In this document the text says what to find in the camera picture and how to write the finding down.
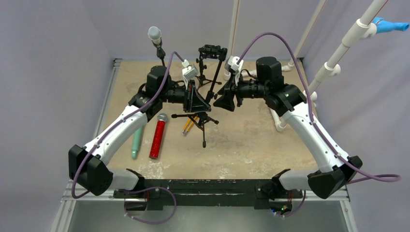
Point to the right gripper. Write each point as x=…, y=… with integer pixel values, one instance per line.
x=236, y=92

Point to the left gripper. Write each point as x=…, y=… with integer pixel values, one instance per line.
x=192, y=100

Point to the black tripod mic stand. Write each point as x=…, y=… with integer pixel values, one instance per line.
x=201, y=77

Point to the red glitter microphone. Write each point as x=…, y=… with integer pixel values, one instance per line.
x=158, y=136

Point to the black tripod shockmount stand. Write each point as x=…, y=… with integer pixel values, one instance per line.
x=212, y=52

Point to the black round-base mic stand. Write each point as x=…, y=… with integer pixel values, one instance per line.
x=160, y=53

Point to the mint green microphone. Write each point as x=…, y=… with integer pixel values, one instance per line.
x=136, y=142

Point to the grey white microphone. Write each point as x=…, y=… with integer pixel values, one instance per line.
x=154, y=34

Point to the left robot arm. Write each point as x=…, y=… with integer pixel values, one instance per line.
x=88, y=163

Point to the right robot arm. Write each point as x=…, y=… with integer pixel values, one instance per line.
x=335, y=167

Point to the yellow utility knife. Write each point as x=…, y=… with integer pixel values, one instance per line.
x=190, y=123

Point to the blue pipe fitting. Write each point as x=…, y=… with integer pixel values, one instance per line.
x=384, y=26

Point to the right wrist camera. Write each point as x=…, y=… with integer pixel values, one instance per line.
x=234, y=66

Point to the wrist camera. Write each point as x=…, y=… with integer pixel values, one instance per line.
x=189, y=71
x=234, y=66

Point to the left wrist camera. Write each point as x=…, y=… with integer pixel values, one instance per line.
x=189, y=71

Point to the white PVC pipe frame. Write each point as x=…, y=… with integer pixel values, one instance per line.
x=347, y=103

